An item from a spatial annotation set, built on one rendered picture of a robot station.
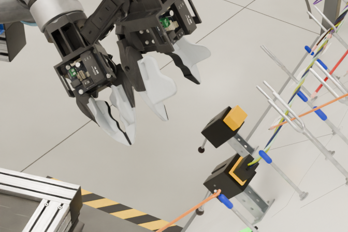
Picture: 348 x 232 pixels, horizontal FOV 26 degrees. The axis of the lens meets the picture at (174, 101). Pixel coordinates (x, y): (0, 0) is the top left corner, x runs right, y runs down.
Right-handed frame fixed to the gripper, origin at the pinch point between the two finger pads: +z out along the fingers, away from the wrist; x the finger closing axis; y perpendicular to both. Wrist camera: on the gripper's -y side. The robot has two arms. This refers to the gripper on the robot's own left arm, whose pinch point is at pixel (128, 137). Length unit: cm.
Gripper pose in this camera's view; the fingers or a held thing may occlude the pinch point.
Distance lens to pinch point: 116.0
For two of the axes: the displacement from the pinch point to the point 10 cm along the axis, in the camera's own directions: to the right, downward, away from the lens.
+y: -1.7, -0.6, -9.8
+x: 8.6, -4.9, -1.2
